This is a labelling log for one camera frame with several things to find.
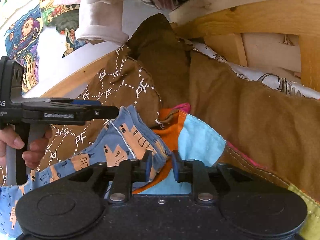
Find blue patterned pajama pants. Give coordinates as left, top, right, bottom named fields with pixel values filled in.
left=1, top=106, right=171, bottom=237

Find person's left hand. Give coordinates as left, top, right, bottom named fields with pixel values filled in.
left=1, top=126, right=53, bottom=169

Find colorful patchwork bedsheet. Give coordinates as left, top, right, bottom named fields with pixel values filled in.
left=132, top=102, right=320, bottom=240

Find swirly colourful art poster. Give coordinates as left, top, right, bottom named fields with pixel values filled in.
left=5, top=5, right=43, bottom=93

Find torn colourful art poster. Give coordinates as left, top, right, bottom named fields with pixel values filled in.
left=39, top=0, right=86, bottom=57

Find brown PF patterned blanket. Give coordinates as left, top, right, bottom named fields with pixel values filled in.
left=0, top=13, right=320, bottom=196

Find hanging white garment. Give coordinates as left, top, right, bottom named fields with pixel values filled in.
left=75, top=0, right=176, bottom=46

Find wooden bed frame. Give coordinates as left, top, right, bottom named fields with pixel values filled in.
left=41, top=0, right=319, bottom=97

